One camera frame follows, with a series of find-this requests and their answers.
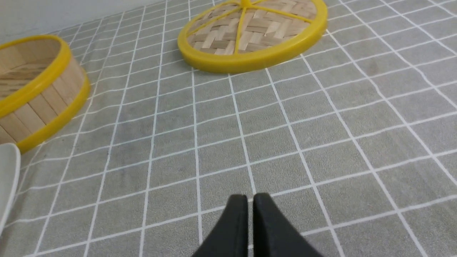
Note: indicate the yellow bamboo steamer lid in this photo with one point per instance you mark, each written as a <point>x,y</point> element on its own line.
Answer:
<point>238,36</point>

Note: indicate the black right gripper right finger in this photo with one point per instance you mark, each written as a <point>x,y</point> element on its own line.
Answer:
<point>273,234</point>

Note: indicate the yellow bamboo steamer basket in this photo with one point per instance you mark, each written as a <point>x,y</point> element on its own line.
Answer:
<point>43,87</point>

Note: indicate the grey checkered tablecloth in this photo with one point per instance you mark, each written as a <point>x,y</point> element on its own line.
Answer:
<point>355,139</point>

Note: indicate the white square plate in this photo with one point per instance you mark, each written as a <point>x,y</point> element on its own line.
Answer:
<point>10,165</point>

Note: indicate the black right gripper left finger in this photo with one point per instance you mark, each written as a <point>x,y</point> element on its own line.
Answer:
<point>229,237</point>

